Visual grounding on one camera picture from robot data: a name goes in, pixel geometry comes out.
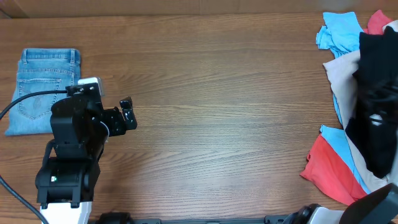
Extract black t-shirt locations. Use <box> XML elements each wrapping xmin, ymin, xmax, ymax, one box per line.
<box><xmin>345</xmin><ymin>26</ymin><xmax>397</xmax><ymax>179</ymax></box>

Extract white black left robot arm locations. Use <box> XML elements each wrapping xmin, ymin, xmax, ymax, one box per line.
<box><xmin>35</xmin><ymin>95</ymin><xmax>137</xmax><ymax>223</ymax></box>

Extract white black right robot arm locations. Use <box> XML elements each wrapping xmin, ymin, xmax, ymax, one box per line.
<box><xmin>283</xmin><ymin>183</ymin><xmax>397</xmax><ymax>224</ymax></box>

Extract folded blue denim jeans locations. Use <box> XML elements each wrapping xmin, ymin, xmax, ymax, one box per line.
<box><xmin>5</xmin><ymin>48</ymin><xmax>81</xmax><ymax>136</ymax></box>

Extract red shirt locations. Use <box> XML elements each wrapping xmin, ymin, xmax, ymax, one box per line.
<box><xmin>300</xmin><ymin>9</ymin><xmax>394</xmax><ymax>207</ymax></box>

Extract beige pink shirt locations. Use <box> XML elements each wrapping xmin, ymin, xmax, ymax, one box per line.
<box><xmin>322</xmin><ymin>19</ymin><xmax>398</xmax><ymax>193</ymax></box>

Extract light blue shirt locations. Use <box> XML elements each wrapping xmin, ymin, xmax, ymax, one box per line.
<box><xmin>315</xmin><ymin>12</ymin><xmax>370</xmax><ymax>193</ymax></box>

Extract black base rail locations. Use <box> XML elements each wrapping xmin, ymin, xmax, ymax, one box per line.
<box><xmin>88</xmin><ymin>212</ymin><xmax>295</xmax><ymax>224</ymax></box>

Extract brown cardboard back wall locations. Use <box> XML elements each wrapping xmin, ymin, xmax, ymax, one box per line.
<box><xmin>1</xmin><ymin>0</ymin><xmax>397</xmax><ymax>18</ymax></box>

